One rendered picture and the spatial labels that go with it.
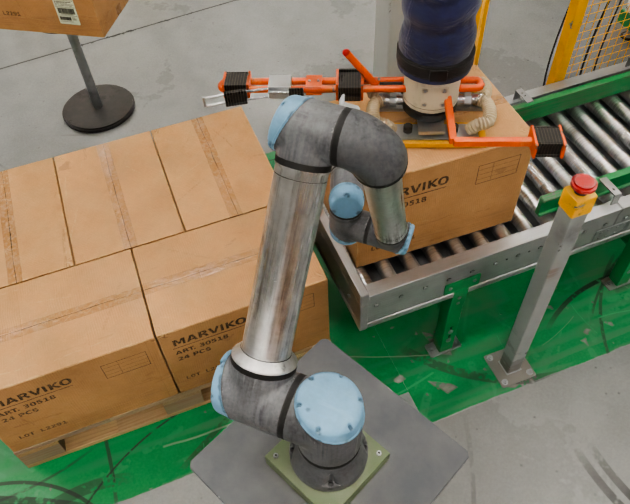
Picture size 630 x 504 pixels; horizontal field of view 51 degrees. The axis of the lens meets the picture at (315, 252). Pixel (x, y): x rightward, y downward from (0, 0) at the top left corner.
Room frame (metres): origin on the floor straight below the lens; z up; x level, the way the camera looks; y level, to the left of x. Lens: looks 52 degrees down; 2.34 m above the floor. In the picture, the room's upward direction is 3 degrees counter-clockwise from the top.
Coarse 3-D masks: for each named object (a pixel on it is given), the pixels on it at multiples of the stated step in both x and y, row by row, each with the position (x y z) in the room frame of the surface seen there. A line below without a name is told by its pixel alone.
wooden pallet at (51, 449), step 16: (304, 352) 1.27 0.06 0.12; (208, 384) 1.15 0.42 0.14; (160, 400) 1.09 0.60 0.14; (176, 400) 1.10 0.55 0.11; (192, 400) 1.12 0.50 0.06; (208, 400) 1.14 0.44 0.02; (128, 416) 1.09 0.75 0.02; (144, 416) 1.09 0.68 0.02; (160, 416) 1.08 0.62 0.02; (80, 432) 0.99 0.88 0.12; (96, 432) 1.03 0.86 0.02; (112, 432) 1.03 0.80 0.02; (32, 448) 0.94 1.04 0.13; (48, 448) 0.95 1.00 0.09; (64, 448) 0.97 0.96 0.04; (80, 448) 0.98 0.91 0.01; (32, 464) 0.93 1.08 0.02
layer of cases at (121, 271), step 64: (192, 128) 2.12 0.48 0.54; (0, 192) 1.81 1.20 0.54; (64, 192) 1.79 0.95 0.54; (128, 192) 1.77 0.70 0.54; (192, 192) 1.75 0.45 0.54; (256, 192) 1.73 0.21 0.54; (0, 256) 1.49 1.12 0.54; (64, 256) 1.47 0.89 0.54; (128, 256) 1.45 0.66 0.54; (192, 256) 1.44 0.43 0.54; (256, 256) 1.42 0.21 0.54; (0, 320) 1.21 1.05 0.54; (64, 320) 1.20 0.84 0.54; (128, 320) 1.18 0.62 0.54; (192, 320) 1.17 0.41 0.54; (320, 320) 1.29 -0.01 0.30; (0, 384) 0.98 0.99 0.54; (64, 384) 1.01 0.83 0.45; (128, 384) 1.07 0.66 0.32; (192, 384) 1.13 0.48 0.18
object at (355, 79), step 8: (336, 72) 1.68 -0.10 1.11; (344, 72) 1.69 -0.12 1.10; (352, 72) 1.69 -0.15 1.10; (336, 80) 1.64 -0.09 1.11; (344, 80) 1.65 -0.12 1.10; (352, 80) 1.65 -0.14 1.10; (360, 80) 1.65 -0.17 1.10; (336, 88) 1.61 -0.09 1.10; (344, 88) 1.60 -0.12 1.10; (352, 88) 1.60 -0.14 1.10; (360, 88) 1.60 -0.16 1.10; (336, 96) 1.61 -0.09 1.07; (352, 96) 1.60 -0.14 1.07; (360, 96) 1.60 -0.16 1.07
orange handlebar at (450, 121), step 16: (256, 80) 1.69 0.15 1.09; (304, 80) 1.68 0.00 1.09; (320, 80) 1.66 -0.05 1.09; (384, 80) 1.65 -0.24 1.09; (400, 80) 1.65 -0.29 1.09; (464, 80) 1.63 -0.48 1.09; (480, 80) 1.62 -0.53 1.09; (448, 96) 1.55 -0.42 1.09; (448, 112) 1.48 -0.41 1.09; (448, 128) 1.41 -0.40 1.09; (464, 144) 1.35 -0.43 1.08; (480, 144) 1.35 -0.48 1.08; (496, 144) 1.34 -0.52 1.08; (512, 144) 1.34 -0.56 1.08; (528, 144) 1.34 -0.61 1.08
